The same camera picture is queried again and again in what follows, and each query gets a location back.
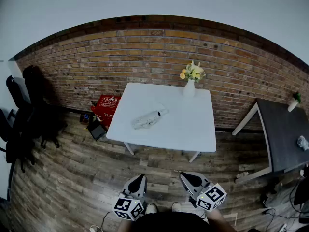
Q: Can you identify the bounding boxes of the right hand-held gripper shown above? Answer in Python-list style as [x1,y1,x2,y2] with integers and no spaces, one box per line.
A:
[180,172,227,212]

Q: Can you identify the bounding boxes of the white vase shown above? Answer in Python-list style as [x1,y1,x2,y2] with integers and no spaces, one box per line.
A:
[183,79,196,98]

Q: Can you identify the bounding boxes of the black office chair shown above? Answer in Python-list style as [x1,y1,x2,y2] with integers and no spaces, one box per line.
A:
[0,75,37,174]
[22,65,68,149]

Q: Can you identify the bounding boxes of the person's right forearm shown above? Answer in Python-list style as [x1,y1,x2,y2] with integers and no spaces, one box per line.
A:
[206,208,238,232]

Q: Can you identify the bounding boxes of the white umbrella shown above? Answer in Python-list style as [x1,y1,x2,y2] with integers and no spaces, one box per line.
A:
[131,108,169,130]

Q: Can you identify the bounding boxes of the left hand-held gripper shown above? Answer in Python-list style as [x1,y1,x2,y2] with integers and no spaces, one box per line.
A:
[112,174,147,221]

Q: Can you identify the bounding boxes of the small white potted plant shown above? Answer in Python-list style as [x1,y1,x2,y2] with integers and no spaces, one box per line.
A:
[287,92,302,113]

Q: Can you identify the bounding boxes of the red box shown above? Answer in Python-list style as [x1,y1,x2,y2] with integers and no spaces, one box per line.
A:
[90,94,122,128]

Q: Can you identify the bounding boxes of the person's black clothing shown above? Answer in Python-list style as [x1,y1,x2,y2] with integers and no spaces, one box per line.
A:
[131,211,211,232]

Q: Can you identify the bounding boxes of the person's left forearm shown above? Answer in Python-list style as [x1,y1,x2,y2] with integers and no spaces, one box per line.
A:
[117,218,133,232]

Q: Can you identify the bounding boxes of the dark grey table white frame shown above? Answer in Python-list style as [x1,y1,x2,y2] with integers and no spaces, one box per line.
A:
[232,98,309,184]

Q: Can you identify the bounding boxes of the person's left white shoe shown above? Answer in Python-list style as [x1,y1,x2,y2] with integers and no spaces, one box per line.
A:
[145,203,157,215]

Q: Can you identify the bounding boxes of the pale grey crumpled bundle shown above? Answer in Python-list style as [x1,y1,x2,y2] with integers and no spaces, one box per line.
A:
[297,135,309,151]

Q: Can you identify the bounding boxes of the black tablet case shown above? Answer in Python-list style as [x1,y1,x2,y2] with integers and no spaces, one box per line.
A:
[86,116,108,141]

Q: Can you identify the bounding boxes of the yellow flower bouquet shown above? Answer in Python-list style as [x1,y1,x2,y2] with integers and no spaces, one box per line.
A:
[180,60,207,83]

